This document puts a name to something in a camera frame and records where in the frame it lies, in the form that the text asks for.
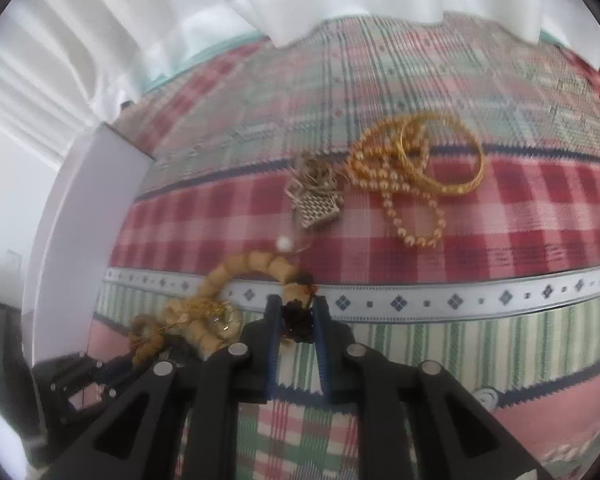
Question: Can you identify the teal bed sheet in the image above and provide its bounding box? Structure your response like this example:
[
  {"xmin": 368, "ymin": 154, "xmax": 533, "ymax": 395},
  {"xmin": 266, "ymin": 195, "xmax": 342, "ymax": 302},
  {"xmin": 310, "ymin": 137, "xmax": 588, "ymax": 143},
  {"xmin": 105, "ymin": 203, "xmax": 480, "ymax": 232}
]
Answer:
[{"xmin": 141, "ymin": 29, "xmax": 272, "ymax": 95}]

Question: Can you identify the gold beaded necklace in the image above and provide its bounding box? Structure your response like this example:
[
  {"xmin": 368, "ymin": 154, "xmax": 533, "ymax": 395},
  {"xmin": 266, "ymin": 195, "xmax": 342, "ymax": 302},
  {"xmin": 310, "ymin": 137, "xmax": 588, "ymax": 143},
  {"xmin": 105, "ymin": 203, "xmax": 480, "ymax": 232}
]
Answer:
[{"xmin": 346, "ymin": 119, "xmax": 447, "ymax": 249}]

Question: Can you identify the plaid pink green blanket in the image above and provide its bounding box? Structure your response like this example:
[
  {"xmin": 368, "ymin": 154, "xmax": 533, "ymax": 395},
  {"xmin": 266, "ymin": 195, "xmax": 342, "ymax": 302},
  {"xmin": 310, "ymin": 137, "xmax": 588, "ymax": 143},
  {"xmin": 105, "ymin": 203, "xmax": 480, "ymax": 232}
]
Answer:
[{"xmin": 87, "ymin": 12, "xmax": 600, "ymax": 480}]

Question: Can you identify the gold bangle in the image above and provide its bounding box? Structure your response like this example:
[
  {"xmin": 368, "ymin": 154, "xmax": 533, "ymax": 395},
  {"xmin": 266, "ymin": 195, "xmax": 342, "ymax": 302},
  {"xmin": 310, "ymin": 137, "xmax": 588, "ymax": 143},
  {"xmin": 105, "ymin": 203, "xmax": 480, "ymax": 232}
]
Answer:
[
  {"xmin": 398, "ymin": 119, "xmax": 477, "ymax": 187},
  {"xmin": 399, "ymin": 111, "xmax": 486, "ymax": 195}
]

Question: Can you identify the black strap bracelet with chain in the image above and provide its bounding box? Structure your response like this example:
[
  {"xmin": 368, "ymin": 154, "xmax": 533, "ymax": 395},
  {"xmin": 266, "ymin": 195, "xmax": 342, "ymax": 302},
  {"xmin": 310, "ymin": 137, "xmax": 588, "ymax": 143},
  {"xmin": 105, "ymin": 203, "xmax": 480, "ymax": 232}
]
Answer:
[{"xmin": 284, "ymin": 154, "xmax": 344, "ymax": 234}]

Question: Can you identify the white round blanket label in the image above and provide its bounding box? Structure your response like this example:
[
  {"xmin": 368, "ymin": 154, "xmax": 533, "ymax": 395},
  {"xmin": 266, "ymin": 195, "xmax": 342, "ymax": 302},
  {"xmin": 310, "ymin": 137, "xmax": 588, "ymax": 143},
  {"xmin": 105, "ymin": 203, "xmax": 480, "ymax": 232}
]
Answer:
[{"xmin": 472, "ymin": 386, "xmax": 499, "ymax": 414}]

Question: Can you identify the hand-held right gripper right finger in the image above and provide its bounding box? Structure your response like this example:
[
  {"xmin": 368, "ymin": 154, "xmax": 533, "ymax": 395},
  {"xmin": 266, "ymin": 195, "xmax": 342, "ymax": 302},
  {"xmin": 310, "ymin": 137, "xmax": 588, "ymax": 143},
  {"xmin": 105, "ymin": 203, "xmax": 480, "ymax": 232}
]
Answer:
[{"xmin": 311, "ymin": 295, "xmax": 555, "ymax": 480}]

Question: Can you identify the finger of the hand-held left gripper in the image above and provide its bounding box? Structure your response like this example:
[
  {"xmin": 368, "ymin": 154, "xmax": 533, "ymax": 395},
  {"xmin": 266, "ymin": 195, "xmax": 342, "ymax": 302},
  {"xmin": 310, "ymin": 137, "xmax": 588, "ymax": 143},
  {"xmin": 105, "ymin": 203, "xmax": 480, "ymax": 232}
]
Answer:
[
  {"xmin": 31, "ymin": 351, "xmax": 104, "ymax": 397},
  {"xmin": 66, "ymin": 364, "xmax": 154, "ymax": 412}
]

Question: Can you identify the thin gold chain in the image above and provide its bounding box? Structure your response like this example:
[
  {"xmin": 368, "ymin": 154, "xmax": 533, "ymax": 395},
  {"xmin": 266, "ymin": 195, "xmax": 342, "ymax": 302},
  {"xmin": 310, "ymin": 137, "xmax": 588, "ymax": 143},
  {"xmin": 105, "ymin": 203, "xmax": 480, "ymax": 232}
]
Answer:
[{"xmin": 167, "ymin": 297, "xmax": 243, "ymax": 338}]

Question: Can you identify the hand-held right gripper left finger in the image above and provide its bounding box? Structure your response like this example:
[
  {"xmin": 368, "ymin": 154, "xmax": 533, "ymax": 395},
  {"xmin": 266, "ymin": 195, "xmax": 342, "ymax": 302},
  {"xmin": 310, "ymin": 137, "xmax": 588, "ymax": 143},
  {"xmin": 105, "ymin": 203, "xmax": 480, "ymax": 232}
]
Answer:
[{"xmin": 45, "ymin": 295, "xmax": 284, "ymax": 480}]

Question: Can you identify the white curtain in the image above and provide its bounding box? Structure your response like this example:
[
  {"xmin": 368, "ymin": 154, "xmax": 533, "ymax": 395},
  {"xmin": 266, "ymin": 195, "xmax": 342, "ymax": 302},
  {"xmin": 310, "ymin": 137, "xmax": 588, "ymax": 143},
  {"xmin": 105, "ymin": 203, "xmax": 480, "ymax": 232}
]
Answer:
[{"xmin": 0, "ymin": 0, "xmax": 600, "ymax": 161}]

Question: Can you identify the white cardboard box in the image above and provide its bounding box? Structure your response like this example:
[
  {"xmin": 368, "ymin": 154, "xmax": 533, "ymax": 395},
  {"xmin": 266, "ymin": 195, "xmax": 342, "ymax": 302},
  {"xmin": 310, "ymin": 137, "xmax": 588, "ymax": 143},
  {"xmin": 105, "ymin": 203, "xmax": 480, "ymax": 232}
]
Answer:
[{"xmin": 22, "ymin": 122, "xmax": 154, "ymax": 361}]

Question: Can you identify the wooden bead bracelet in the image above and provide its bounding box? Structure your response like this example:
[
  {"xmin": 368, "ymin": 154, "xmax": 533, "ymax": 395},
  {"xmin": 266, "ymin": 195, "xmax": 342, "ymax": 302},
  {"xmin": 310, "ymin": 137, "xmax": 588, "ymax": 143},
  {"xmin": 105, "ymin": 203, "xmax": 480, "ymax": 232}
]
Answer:
[{"xmin": 129, "ymin": 251, "xmax": 317, "ymax": 367}]

